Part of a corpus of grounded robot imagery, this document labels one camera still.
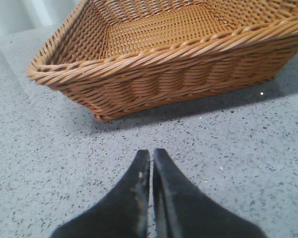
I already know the brown wicker basket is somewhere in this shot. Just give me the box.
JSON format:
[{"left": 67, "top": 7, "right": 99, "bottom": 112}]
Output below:
[{"left": 27, "top": 0, "right": 298, "bottom": 121}]

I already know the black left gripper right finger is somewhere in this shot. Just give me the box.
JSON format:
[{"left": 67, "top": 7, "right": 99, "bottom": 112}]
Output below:
[{"left": 153, "top": 149, "right": 266, "bottom": 238}]

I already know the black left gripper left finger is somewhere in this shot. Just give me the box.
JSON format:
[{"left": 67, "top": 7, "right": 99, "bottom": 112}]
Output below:
[{"left": 51, "top": 150, "right": 150, "bottom": 238}]

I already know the white pleated curtain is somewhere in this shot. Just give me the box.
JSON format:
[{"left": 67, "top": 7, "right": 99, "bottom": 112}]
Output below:
[{"left": 0, "top": 0, "right": 79, "bottom": 37}]

